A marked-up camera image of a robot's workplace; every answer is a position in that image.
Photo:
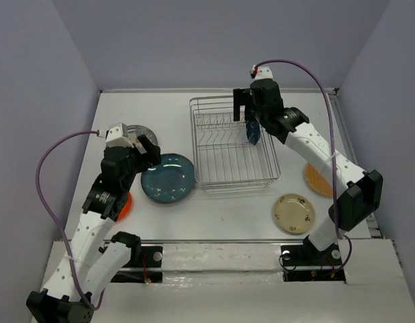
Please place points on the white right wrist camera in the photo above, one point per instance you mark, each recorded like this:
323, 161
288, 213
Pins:
258, 73

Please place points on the grey deer pattern plate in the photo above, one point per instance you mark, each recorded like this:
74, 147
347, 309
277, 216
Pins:
134, 131

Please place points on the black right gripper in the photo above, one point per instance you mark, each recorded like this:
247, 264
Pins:
243, 97

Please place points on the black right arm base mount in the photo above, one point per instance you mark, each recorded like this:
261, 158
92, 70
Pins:
304, 263

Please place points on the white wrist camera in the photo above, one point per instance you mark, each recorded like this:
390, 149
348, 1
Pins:
117, 136
258, 73

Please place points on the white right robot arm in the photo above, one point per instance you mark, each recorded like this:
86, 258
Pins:
356, 192

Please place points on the dark blue leaf plate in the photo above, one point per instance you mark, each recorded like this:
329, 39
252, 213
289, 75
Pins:
253, 131

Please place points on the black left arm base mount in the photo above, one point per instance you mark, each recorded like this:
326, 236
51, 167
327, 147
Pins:
144, 269

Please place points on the orange plate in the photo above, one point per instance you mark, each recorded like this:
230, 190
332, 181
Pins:
127, 208

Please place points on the cream floral plate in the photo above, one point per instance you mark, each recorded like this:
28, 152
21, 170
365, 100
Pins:
294, 214

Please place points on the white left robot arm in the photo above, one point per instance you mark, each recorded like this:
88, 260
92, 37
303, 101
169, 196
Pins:
76, 288

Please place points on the teal blossom round plate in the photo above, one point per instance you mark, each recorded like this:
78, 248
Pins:
170, 181

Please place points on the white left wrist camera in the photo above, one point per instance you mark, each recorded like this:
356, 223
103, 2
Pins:
117, 136

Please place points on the wire metal dish rack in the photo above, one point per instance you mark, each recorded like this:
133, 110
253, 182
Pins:
223, 156

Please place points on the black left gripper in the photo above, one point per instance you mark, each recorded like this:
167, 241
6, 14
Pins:
153, 155

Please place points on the woven tan round plate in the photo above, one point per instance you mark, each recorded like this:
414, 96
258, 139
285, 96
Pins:
317, 182

